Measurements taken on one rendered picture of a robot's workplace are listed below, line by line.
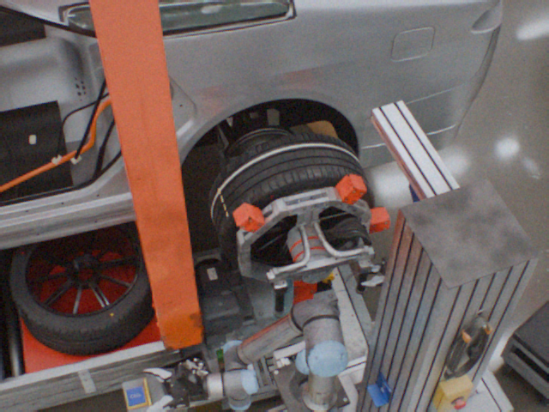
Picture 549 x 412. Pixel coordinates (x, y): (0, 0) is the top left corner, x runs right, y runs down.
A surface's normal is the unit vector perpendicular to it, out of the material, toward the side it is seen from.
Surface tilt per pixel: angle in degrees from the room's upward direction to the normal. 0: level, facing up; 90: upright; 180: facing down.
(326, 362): 82
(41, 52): 0
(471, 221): 0
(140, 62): 90
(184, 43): 78
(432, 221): 0
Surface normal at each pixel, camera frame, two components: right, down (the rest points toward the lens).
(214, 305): 0.00, -0.58
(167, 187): 0.28, 0.78
